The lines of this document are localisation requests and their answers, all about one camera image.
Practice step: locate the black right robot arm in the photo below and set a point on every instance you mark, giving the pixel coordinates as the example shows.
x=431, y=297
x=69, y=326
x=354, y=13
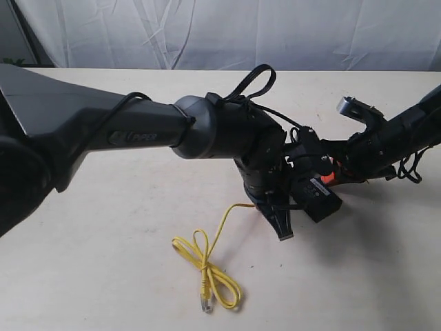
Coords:
x=417, y=130

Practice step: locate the white backdrop curtain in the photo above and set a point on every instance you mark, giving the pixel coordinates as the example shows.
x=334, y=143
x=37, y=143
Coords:
x=223, y=35

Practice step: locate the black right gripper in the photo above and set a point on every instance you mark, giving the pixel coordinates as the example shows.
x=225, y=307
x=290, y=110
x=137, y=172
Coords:
x=361, y=157

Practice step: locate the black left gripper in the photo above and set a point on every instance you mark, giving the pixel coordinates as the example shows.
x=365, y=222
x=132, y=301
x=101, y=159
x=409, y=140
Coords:
x=261, y=175

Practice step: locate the green plant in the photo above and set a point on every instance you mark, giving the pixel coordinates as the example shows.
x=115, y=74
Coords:
x=14, y=62

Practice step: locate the black rectangular adapter box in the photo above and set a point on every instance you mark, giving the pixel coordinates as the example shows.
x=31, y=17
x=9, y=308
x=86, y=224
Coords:
x=317, y=200

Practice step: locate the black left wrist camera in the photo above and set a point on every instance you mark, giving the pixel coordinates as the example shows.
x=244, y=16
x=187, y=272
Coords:
x=307, y=154

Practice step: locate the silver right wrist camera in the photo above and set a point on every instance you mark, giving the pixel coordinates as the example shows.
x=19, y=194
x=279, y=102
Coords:
x=360, y=112

